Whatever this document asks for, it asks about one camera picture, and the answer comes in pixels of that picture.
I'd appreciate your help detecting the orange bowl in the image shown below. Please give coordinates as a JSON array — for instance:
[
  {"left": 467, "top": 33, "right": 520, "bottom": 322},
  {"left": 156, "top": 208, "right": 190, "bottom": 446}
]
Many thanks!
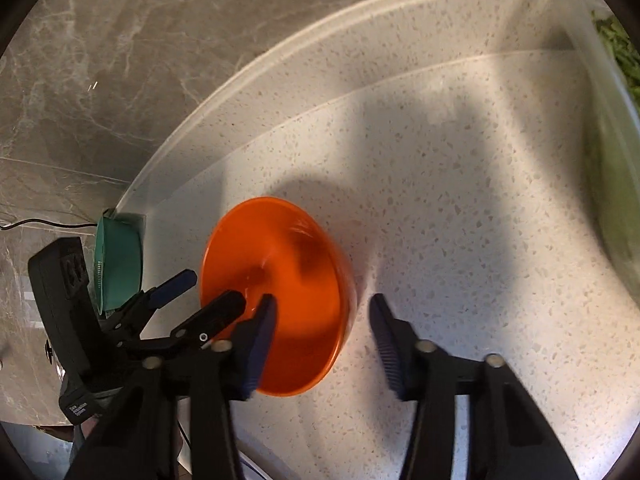
[{"left": 199, "top": 196, "right": 357, "bottom": 398}]

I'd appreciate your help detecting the green plastic colander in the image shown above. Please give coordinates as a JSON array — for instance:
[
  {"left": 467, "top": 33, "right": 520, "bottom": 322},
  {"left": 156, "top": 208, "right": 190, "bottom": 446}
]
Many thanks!
[{"left": 93, "top": 208, "right": 146, "bottom": 313}]

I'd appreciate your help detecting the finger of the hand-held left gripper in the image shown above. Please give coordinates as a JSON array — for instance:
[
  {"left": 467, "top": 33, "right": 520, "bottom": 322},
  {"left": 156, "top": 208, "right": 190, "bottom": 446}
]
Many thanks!
[
  {"left": 170, "top": 290, "right": 247, "bottom": 356},
  {"left": 117, "top": 269, "right": 198, "bottom": 333}
]

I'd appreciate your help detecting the clear container of green vegetables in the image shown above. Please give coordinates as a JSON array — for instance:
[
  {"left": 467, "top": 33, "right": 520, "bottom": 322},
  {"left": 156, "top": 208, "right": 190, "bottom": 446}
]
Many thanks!
[{"left": 565, "top": 0, "right": 640, "bottom": 306}]

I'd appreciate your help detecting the black cable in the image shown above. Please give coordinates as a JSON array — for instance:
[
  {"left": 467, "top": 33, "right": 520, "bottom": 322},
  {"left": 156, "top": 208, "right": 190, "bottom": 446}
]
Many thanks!
[{"left": 0, "top": 217, "right": 103, "bottom": 232}]

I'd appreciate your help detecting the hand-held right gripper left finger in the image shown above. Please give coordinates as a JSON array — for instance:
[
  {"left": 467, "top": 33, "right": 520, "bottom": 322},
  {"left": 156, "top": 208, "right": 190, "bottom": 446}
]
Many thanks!
[{"left": 65, "top": 294, "right": 279, "bottom": 480}]

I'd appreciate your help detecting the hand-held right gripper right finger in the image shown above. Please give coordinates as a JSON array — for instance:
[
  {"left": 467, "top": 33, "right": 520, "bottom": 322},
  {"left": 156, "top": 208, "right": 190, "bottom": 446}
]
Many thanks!
[{"left": 369, "top": 294, "right": 581, "bottom": 480}]

